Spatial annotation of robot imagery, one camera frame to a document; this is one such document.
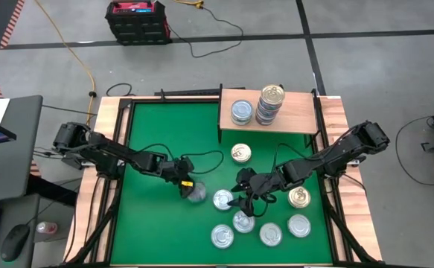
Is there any small clear bottle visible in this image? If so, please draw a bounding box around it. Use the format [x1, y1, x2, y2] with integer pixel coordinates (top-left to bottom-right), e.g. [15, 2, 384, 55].
[35, 220, 59, 235]

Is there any red labelled fish can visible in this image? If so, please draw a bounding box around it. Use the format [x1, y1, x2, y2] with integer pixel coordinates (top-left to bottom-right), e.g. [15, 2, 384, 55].
[232, 210, 256, 235]

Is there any black table frame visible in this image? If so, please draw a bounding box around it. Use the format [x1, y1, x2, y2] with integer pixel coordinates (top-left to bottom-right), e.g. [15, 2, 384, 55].
[62, 95, 384, 268]

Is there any grey desk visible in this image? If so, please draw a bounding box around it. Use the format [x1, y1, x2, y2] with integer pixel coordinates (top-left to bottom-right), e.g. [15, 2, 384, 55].
[0, 95, 44, 205]

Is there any green table mat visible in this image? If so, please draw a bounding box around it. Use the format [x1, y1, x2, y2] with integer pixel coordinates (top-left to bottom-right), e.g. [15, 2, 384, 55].
[109, 100, 334, 266]

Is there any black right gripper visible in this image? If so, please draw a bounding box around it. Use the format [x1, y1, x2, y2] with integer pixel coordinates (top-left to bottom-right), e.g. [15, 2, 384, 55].
[226, 171, 289, 218]

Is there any long black floor cable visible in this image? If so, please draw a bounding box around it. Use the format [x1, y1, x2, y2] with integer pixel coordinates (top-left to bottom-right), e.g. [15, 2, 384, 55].
[394, 115, 434, 187]

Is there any black floor cable loop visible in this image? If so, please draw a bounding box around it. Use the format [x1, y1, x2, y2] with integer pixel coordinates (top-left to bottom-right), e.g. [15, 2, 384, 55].
[105, 82, 135, 98]

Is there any silver lidded tuna can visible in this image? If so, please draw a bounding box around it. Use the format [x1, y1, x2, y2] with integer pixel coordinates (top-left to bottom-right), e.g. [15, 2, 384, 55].
[287, 214, 312, 239]

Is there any green Bumble Bee tuna can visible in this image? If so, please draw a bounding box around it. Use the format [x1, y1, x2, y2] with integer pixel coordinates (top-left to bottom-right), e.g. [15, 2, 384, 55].
[232, 116, 254, 127]
[231, 98, 255, 119]

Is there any olive green albacore tuna can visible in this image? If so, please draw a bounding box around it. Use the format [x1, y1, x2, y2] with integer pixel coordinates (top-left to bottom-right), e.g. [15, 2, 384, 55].
[210, 223, 235, 250]

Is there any grey keyboard shelf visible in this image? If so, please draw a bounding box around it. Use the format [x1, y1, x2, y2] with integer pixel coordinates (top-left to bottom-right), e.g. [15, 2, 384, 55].
[0, 193, 42, 268]

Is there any dark blue tuna can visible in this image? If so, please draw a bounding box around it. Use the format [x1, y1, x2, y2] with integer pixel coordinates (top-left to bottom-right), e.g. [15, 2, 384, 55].
[186, 181, 208, 204]
[212, 188, 234, 212]

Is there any yellow cable plug end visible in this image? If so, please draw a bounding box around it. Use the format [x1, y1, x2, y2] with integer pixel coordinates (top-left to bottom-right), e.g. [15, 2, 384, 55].
[172, 0, 205, 10]

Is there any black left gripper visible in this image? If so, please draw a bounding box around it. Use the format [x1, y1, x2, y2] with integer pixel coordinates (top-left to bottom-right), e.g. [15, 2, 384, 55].
[163, 160, 195, 200]

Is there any black computer mouse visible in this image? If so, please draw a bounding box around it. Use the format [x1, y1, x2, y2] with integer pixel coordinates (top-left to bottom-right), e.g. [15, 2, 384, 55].
[0, 223, 32, 263]

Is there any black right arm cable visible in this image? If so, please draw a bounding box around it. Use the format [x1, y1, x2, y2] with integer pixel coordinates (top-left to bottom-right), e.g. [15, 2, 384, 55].
[273, 142, 324, 176]

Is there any yellow extension cable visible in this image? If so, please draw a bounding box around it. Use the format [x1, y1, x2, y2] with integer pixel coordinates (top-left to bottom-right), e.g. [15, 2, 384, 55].
[33, 0, 98, 127]

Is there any wooden shelf on black stand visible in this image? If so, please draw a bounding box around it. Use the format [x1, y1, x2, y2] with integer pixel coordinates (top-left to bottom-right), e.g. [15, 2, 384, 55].
[217, 83, 322, 145]

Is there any black power station cable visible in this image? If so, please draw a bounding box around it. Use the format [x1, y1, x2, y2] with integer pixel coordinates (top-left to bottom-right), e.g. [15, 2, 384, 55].
[167, 4, 245, 60]

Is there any teal Trader Joe's tuna can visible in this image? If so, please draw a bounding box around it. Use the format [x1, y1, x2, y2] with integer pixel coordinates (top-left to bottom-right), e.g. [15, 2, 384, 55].
[258, 222, 284, 248]

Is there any black red power station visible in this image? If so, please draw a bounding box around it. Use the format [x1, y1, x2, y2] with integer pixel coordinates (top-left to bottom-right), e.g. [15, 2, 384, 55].
[104, 0, 173, 47]

